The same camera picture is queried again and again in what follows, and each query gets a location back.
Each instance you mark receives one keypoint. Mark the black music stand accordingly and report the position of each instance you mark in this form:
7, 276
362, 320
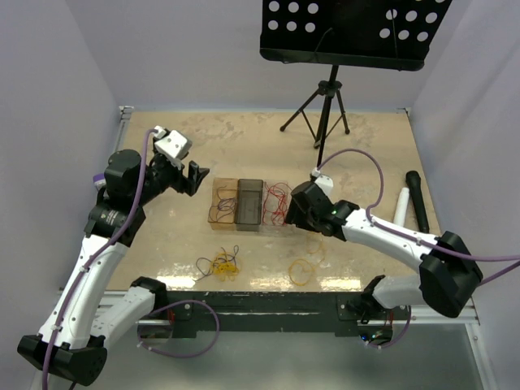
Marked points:
392, 35

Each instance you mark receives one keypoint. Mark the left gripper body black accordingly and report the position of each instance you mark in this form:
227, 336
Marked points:
161, 175

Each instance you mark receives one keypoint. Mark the white microphone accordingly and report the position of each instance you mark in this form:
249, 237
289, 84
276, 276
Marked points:
403, 199

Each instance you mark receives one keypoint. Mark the yellow red cable ball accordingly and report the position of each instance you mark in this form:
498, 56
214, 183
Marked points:
225, 265

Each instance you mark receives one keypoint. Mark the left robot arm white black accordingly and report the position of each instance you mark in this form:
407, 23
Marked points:
73, 344

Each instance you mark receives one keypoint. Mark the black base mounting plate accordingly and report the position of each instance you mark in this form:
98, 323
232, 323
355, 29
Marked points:
339, 313

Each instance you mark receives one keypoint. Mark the grey transparent bin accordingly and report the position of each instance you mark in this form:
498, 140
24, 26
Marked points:
248, 215

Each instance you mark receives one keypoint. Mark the clear transparent bin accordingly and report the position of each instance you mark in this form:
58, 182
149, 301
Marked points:
275, 203

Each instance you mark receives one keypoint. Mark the purple metronome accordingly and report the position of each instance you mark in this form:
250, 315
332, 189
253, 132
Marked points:
99, 181

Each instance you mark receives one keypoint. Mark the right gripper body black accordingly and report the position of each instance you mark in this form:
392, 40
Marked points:
302, 220

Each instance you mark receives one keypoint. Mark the black microphone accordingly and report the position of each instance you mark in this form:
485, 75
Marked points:
414, 183

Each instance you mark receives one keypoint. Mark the orange transparent bin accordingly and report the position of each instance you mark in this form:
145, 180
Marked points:
221, 214

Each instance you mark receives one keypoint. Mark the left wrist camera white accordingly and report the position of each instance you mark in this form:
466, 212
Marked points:
173, 145

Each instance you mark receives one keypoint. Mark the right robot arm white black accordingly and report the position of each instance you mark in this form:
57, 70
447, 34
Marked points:
444, 279

